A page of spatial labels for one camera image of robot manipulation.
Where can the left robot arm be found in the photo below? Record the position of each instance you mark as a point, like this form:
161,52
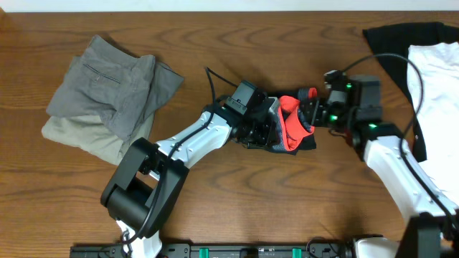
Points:
143,190

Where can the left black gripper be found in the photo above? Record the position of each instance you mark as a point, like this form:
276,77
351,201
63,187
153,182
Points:
271,129

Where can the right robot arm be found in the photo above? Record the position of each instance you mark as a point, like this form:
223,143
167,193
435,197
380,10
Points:
352,108

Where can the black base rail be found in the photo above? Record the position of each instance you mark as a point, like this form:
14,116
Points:
314,249

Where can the black leggings with red waistband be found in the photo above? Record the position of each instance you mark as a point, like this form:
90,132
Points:
293,132

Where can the white shirt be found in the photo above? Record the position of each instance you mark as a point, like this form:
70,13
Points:
438,117

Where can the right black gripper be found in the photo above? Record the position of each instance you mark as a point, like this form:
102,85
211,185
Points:
317,112

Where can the grey folded shorts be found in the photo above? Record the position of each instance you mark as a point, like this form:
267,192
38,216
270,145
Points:
120,89

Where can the beige folded shorts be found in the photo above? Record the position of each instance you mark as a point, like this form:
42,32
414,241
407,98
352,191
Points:
89,134

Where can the black shirt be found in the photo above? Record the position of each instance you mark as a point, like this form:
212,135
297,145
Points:
398,38

